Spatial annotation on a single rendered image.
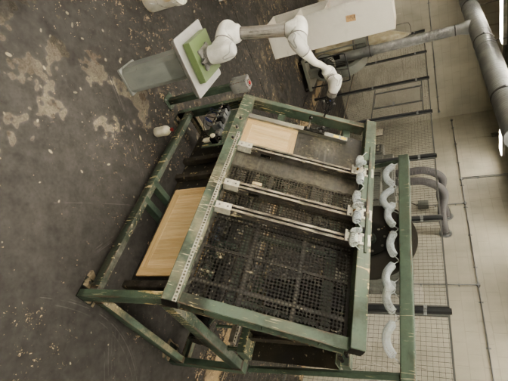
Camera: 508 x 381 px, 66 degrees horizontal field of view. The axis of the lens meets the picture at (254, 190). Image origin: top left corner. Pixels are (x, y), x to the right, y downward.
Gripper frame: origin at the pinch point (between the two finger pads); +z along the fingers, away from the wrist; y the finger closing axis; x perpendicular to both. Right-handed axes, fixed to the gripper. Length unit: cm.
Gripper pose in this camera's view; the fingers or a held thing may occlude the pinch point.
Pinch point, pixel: (325, 113)
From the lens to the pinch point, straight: 377.8
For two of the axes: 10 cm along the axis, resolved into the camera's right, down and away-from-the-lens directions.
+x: -2.3, 7.5, -6.3
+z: -1.2, 6.2, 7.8
